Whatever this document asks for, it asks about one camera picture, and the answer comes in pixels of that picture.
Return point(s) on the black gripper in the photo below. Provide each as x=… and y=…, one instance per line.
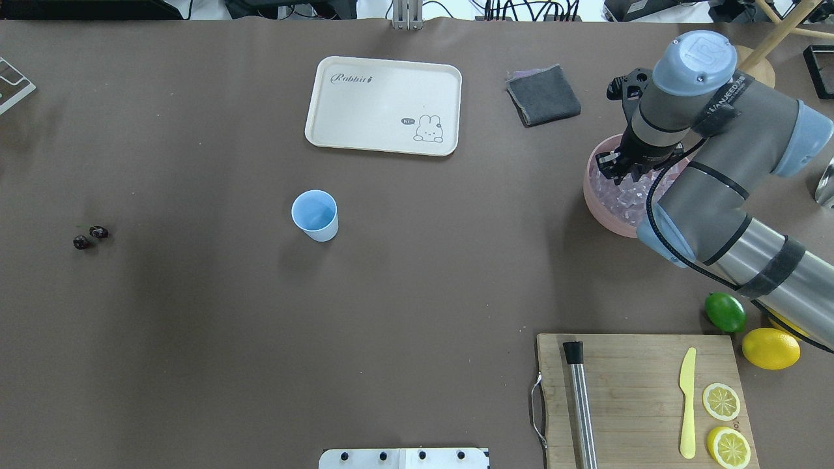
x=643, y=149

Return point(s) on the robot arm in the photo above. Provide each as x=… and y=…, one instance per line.
x=735, y=131

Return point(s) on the clear ice cubes pile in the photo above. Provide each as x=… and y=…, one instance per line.
x=619, y=195

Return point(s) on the wooden cup stand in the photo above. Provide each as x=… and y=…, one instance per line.
x=755, y=62

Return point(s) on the steel ice scoop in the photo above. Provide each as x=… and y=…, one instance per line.
x=824, y=189

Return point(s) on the light blue cup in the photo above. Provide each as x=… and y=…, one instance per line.
x=315, y=212

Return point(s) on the pink bowl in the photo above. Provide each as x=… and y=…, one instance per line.
x=603, y=208

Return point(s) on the grey folded cloth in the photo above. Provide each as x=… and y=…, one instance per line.
x=542, y=95

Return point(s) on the green lime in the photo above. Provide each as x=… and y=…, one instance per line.
x=725, y=312

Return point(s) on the steel muddler black tip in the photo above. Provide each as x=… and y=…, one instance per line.
x=574, y=355

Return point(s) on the cream rabbit tray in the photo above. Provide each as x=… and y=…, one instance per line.
x=384, y=105

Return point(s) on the whole yellow lemon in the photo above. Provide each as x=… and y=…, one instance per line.
x=770, y=349

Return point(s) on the wooden cutting board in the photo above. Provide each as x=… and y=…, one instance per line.
x=635, y=399

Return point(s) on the lemon slice upper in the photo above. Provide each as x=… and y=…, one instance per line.
x=721, y=401

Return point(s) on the yellow plastic knife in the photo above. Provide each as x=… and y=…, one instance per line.
x=686, y=382

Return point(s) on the lemon half lower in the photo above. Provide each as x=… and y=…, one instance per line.
x=728, y=448

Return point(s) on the dark cherry right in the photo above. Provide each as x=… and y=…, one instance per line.
x=97, y=231

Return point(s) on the dark cherry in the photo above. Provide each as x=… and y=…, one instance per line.
x=97, y=231
x=81, y=242

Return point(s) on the dark cherry left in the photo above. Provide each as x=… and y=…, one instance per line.
x=81, y=242

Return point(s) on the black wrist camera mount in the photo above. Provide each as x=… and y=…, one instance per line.
x=628, y=90

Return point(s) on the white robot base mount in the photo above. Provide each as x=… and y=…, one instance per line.
x=406, y=458

